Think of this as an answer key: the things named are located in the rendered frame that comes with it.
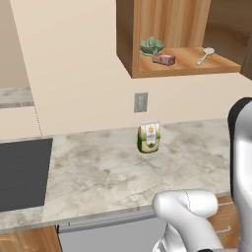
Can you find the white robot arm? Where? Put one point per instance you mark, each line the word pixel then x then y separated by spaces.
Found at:
pixel 193 213

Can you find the reddish brown bar soap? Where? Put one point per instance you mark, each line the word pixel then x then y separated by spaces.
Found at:
pixel 163 59

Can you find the white dish brush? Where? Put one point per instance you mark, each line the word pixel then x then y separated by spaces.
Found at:
pixel 206 55

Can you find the wooden cabinet door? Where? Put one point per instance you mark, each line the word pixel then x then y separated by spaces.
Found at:
pixel 246 59

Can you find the wooden drawer cabinet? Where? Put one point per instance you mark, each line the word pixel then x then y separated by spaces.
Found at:
pixel 226 223

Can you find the wooden base cabinet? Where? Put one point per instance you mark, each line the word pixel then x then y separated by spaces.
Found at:
pixel 29 240

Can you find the green and white food bag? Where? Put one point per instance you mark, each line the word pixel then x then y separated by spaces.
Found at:
pixel 149 137

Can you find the green citrus juicer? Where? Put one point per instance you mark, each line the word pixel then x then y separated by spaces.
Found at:
pixel 151 46

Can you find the grey dishwasher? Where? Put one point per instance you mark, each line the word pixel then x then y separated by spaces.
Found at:
pixel 111 233

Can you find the black hob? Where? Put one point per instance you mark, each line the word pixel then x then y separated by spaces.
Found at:
pixel 23 174

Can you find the grey wall outlet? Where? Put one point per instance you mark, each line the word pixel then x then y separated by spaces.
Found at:
pixel 140 102

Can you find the open wooden wall cabinet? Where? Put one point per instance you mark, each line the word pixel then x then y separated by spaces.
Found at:
pixel 174 32

